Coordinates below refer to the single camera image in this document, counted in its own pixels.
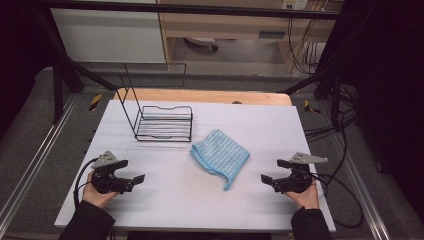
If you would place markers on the aluminium rail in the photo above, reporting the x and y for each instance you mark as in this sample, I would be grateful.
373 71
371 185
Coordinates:
36 156
361 190

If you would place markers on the black frame strut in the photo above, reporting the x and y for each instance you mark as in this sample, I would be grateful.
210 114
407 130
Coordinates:
335 90
58 83

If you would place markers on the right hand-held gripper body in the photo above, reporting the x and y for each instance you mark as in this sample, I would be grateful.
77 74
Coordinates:
298 181

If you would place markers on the white power strip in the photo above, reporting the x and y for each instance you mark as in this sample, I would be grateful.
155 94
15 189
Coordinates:
295 4

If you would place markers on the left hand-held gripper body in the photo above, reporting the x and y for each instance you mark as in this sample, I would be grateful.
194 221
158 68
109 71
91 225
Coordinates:
104 181

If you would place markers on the white cabinet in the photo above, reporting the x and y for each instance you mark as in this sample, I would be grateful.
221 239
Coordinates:
106 33

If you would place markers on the wooden desk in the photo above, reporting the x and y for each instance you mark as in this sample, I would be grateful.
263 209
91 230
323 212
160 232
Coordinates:
216 25

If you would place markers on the white chair base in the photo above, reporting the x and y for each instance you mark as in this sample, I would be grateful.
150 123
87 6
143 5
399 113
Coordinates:
201 41

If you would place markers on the person's right hand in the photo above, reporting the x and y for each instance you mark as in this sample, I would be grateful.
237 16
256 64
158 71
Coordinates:
306 198

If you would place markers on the black yellow tape marker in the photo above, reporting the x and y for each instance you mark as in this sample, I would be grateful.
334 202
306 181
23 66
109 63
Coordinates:
310 107
95 102

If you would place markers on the person's left hand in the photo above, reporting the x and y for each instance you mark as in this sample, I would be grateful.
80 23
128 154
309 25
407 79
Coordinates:
96 197

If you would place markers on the blue striped cloth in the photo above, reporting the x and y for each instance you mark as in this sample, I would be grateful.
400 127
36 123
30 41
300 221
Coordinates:
220 155

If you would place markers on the black horizontal frame bar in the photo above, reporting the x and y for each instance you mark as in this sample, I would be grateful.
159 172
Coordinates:
200 9

